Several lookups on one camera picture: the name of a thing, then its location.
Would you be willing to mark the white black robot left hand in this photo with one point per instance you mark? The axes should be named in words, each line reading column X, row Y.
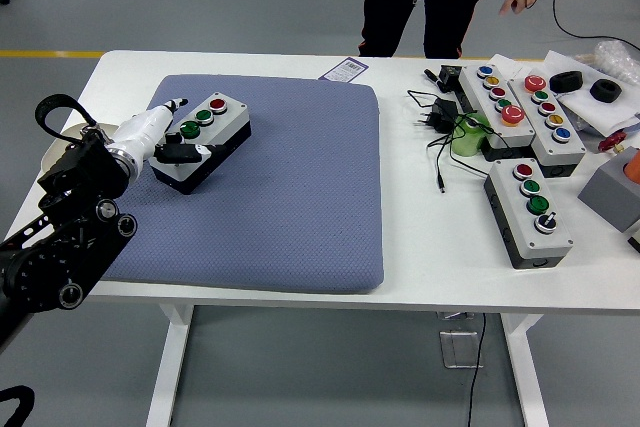
column 145, row 127

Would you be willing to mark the grey four-button control box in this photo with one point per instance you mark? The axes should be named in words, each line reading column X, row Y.
column 520, row 227
column 225, row 122

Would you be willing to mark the grey five-button control box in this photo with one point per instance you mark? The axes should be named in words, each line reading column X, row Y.
column 530, row 107
column 480, row 89

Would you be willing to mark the beige shallow dish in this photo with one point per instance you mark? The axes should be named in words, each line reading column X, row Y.
column 52, row 157

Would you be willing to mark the small black device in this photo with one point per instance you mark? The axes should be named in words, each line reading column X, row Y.
column 452, row 77

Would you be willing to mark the clear plastic bag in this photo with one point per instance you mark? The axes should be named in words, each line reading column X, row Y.
column 617, row 59

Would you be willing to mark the purple label card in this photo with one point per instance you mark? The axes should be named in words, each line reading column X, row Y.
column 345, row 69

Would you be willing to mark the small black connector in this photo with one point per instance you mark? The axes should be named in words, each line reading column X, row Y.
column 431, row 75

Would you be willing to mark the white paper sheet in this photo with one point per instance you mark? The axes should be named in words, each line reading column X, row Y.
column 595, row 112

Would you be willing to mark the black power adapter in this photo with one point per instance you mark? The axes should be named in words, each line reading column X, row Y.
column 442, row 112

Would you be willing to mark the blue-grey textured mat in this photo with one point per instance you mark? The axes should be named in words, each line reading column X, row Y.
column 280, row 187

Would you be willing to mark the orange cylinder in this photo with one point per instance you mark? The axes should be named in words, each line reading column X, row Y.
column 632, row 167

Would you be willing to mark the grey block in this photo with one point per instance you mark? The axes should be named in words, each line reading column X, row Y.
column 607, row 197

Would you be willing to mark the white table leg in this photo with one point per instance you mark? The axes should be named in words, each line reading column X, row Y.
column 525, row 372
column 170, row 367

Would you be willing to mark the silver floor socket plate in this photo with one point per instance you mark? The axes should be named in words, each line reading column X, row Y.
column 455, row 349

